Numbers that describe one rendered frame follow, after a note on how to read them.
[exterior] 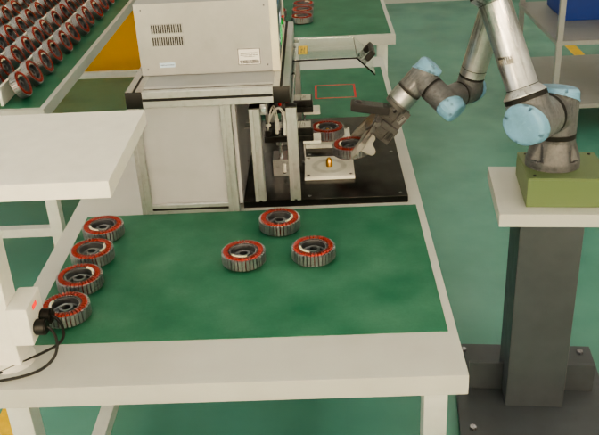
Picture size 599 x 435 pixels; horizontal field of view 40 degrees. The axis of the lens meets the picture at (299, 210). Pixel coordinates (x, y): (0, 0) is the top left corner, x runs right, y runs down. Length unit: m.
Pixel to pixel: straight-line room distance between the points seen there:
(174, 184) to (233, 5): 0.52
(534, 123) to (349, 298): 0.68
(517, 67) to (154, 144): 0.99
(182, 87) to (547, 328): 1.30
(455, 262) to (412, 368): 1.85
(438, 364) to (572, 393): 1.20
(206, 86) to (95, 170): 0.74
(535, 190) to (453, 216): 1.59
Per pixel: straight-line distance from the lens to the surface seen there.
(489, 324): 3.18
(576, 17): 5.11
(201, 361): 1.78
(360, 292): 1.96
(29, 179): 1.58
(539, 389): 2.78
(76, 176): 1.56
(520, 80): 2.24
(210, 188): 2.35
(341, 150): 2.46
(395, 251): 2.12
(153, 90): 2.26
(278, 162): 2.48
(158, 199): 2.39
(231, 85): 2.25
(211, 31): 2.32
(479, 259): 3.58
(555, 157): 2.38
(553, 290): 2.56
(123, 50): 6.16
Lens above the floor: 1.82
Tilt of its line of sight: 27 degrees down
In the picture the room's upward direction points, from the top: 3 degrees counter-clockwise
